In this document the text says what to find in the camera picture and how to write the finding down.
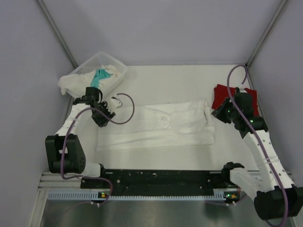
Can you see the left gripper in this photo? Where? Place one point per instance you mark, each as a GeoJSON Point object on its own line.
{"type": "Point", "coordinates": [108, 113]}

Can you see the cream cloth in basket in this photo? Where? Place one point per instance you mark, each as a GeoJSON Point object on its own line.
{"type": "Point", "coordinates": [76, 84]}

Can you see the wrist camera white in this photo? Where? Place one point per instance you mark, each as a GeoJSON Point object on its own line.
{"type": "Point", "coordinates": [240, 90]}
{"type": "Point", "coordinates": [115, 103]}

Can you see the grey slotted cable duct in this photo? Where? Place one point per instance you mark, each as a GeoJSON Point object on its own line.
{"type": "Point", "coordinates": [100, 196]}

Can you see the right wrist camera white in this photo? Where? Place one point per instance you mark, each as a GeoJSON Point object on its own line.
{"type": "Point", "coordinates": [240, 90]}

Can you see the red folded t-shirt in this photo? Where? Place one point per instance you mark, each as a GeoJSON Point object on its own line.
{"type": "Point", "coordinates": [221, 93]}

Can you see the aluminium frame rail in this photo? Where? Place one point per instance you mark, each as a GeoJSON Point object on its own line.
{"type": "Point", "coordinates": [61, 180]}

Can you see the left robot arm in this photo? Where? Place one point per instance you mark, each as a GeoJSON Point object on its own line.
{"type": "Point", "coordinates": [64, 150]}

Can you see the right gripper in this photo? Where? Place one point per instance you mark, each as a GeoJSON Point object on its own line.
{"type": "Point", "coordinates": [218, 112]}

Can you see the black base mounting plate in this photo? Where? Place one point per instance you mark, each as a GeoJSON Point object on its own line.
{"type": "Point", "coordinates": [170, 190]}

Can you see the white peace flower t-shirt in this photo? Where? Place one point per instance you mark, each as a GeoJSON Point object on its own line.
{"type": "Point", "coordinates": [164, 125]}

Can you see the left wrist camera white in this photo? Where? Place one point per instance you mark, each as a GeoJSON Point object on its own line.
{"type": "Point", "coordinates": [115, 103]}

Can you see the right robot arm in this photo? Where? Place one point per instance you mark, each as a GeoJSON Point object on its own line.
{"type": "Point", "coordinates": [276, 195]}

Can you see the white plastic basket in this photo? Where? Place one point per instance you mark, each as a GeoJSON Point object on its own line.
{"type": "Point", "coordinates": [96, 61]}

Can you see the teal cloth in basket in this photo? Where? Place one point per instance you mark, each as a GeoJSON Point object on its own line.
{"type": "Point", "coordinates": [101, 78]}

